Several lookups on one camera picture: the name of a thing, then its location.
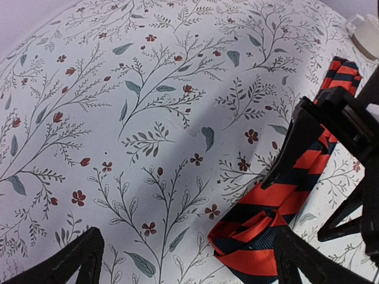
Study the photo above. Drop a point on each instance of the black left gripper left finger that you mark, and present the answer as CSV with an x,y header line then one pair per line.
x,y
82,255

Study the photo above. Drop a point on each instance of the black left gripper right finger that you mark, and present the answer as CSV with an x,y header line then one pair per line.
x,y
293,256

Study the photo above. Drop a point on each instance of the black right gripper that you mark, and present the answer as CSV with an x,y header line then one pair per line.
x,y
355,133

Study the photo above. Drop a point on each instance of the red black striped tie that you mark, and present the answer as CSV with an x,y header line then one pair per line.
x,y
243,240

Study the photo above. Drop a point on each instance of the floral patterned table mat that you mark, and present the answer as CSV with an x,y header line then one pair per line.
x,y
150,120

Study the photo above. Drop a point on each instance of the white ceramic mug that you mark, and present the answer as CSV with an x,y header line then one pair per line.
x,y
363,32

